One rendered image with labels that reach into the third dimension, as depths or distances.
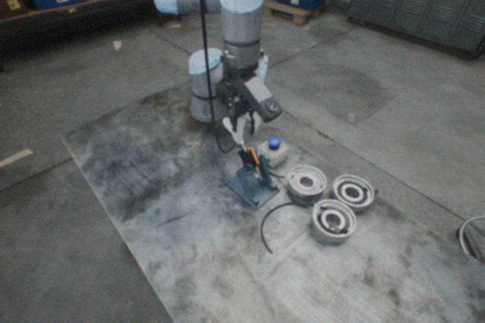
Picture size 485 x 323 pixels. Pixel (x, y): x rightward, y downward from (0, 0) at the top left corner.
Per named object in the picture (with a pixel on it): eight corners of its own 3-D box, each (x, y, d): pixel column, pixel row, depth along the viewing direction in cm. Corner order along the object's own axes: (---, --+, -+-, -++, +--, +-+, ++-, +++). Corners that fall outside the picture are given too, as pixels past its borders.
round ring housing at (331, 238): (360, 231, 71) (365, 222, 68) (330, 253, 67) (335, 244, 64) (330, 202, 78) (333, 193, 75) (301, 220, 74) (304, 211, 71)
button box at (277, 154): (288, 157, 90) (290, 145, 87) (273, 168, 87) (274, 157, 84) (270, 144, 95) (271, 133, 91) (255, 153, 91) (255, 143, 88)
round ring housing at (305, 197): (327, 181, 83) (330, 172, 80) (317, 208, 76) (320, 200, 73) (293, 169, 86) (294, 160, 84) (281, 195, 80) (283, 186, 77)
